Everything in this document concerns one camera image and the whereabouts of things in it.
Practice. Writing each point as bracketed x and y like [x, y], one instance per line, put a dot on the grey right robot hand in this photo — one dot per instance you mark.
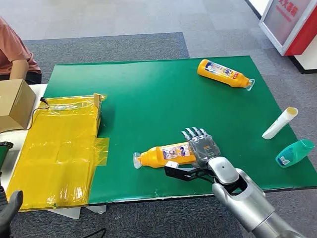
[203, 149]

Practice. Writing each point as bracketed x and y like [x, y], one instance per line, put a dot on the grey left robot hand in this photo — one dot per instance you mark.
[10, 205]

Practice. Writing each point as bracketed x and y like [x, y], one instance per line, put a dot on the orange bottle with clear cap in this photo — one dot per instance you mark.
[223, 73]
[158, 156]

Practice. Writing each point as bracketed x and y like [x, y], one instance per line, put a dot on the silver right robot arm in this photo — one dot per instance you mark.
[247, 200]

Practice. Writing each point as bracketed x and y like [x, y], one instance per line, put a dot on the white tube bottle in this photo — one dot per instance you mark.
[278, 124]

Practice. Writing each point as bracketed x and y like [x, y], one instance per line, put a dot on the teal plastic bottle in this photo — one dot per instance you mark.
[293, 153]

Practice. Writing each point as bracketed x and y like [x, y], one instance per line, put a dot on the dark green cup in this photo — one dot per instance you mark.
[4, 152]

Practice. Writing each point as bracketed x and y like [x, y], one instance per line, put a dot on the green table mat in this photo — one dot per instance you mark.
[158, 105]

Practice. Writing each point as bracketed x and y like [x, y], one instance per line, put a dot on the white board under mat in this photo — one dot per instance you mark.
[72, 213]

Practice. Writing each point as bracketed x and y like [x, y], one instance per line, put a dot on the yellow plastic wrapped box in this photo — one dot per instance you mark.
[59, 154]

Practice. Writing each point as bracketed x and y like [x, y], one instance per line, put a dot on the brown cardboard box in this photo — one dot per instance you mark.
[14, 103]

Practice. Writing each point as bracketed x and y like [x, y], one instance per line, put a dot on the person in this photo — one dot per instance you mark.
[12, 49]

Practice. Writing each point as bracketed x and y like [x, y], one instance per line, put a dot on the red and white cabinet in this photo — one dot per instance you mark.
[290, 23]

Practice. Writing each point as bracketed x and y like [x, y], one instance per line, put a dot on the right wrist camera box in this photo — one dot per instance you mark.
[183, 172]

